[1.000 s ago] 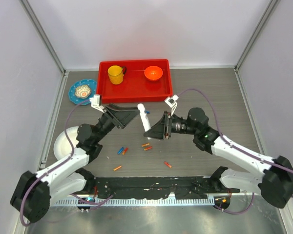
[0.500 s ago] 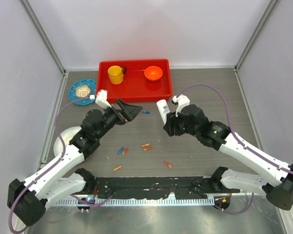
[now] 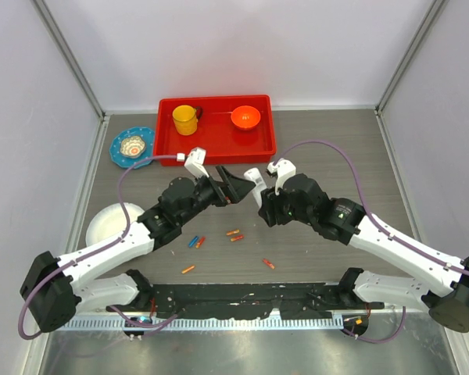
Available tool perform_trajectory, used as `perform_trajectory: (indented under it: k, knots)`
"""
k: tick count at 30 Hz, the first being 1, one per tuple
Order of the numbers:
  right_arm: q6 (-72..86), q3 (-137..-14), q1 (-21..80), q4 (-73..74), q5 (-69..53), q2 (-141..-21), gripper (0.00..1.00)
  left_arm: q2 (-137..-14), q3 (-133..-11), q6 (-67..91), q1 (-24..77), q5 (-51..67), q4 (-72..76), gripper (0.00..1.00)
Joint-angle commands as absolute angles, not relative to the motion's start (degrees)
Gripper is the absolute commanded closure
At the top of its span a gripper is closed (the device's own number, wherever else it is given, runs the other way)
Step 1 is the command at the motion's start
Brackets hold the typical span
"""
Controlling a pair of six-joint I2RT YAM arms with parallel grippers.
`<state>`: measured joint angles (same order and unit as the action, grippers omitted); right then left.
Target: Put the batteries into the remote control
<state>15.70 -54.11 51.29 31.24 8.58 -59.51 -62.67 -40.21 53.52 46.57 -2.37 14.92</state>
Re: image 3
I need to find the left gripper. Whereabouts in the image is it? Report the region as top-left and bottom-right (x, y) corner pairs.
(177, 164), (254, 225)

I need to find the white remote control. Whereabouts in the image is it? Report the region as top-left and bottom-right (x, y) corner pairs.
(244, 167), (267, 209)

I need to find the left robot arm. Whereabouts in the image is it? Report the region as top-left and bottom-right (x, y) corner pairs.
(18, 166), (263, 340)

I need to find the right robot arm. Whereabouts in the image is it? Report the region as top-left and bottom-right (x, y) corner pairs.
(257, 173), (469, 333)

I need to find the orange battery upper middle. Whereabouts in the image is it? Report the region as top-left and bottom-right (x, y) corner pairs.
(226, 229), (240, 236)

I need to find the red plastic tray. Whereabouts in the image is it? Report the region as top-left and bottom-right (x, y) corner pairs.
(153, 95), (277, 165)

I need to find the orange battery lower middle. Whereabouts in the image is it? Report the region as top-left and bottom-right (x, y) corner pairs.
(230, 234), (244, 242)

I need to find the orange battery right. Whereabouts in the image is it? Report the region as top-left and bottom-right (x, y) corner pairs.
(262, 259), (275, 270)

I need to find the blue battery near left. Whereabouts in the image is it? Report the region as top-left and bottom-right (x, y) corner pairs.
(188, 236), (199, 248)

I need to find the orange battery beside blue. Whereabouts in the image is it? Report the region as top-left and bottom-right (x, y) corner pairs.
(195, 237), (206, 248)

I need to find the orange bowl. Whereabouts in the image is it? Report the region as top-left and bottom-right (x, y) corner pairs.
(231, 105), (261, 130)

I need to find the yellow mug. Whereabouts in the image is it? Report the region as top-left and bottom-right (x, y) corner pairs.
(172, 105), (203, 136)

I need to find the orange battery front left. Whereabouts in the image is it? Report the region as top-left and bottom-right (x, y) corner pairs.
(181, 265), (195, 274)

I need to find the blue dotted plate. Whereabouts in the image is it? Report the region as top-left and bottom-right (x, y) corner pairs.
(109, 127), (156, 169)

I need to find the small patterned bowl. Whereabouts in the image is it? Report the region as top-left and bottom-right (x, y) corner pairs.
(120, 135), (147, 159)

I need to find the white paper plate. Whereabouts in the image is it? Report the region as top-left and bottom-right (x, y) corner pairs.
(85, 203), (127, 246)

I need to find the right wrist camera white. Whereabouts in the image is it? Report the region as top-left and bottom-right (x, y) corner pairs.
(267, 158), (296, 195)

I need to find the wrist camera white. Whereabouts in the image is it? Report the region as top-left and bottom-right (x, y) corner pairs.
(267, 158), (296, 195)
(184, 147), (209, 179)

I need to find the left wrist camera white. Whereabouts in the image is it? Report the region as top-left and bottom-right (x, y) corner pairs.
(184, 147), (209, 179)

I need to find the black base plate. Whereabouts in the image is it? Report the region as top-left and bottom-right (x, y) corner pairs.
(117, 283), (385, 320)

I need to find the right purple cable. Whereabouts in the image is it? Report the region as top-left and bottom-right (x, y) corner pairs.
(271, 140), (469, 345)

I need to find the purple cable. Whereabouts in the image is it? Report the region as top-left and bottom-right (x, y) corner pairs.
(271, 140), (469, 345)
(17, 153), (187, 340)

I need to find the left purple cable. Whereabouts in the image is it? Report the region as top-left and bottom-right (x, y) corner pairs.
(17, 153), (187, 340)

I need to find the white slotted cable duct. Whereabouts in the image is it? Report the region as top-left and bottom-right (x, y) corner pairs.
(59, 314), (344, 331)

